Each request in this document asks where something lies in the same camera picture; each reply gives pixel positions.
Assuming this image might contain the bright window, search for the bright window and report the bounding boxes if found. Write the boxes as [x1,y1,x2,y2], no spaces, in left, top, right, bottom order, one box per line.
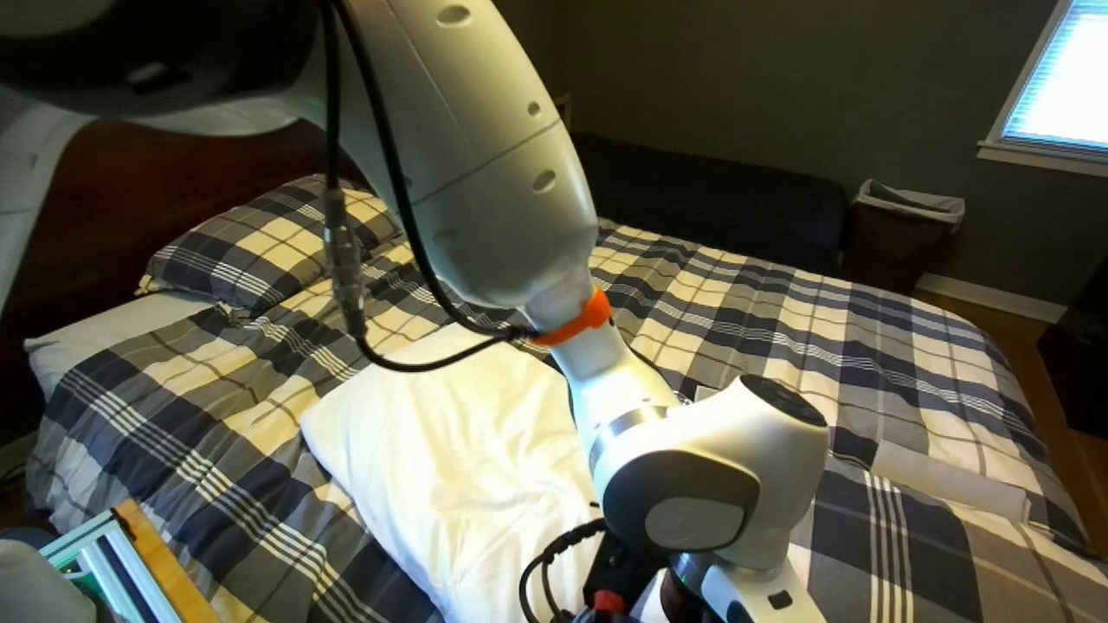
[977,0,1108,182]

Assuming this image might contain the white baseboard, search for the white baseboard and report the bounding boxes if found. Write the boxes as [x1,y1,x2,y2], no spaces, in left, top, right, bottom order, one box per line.
[914,270,1070,328]

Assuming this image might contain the yellow grey checked pillow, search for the yellow grey checked pillow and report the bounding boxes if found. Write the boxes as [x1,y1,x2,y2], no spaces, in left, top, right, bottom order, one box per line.
[137,169,410,323]

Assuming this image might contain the yellow grey checked comforter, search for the yellow grey checked comforter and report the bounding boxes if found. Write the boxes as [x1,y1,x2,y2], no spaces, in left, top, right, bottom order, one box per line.
[25,182,1096,623]

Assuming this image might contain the white pillow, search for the white pillow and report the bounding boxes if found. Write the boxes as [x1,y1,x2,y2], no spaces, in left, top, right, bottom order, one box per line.
[296,331,650,623]
[20,286,220,401]

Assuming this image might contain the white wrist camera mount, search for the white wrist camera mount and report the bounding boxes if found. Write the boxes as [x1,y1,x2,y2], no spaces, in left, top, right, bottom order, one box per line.
[679,561,830,623]

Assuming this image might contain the large grey flat pad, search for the large grey flat pad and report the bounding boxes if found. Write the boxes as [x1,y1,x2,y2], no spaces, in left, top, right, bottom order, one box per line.
[869,444,1033,527]

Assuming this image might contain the brown bin with grey liner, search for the brown bin with grey liner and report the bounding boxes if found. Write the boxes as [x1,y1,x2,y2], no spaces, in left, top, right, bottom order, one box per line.
[850,177,969,293]

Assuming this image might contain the dark wooden headboard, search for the dark wooden headboard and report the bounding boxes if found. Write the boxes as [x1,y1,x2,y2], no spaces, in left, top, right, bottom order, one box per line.
[0,113,385,447]

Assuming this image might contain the black plug with red tip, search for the black plug with red tip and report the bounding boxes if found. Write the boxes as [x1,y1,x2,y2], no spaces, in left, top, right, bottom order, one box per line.
[584,537,636,623]

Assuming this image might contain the wooden board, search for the wooden board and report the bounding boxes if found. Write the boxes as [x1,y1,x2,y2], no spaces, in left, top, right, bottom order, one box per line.
[108,496,223,623]

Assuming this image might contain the plaid checkered cloth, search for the plaid checkered cloth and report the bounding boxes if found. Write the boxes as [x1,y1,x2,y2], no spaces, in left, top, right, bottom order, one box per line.
[792,452,1108,623]

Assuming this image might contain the black looped gripper cable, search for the black looped gripper cable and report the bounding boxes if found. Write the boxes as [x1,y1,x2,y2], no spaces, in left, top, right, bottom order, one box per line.
[515,514,616,623]

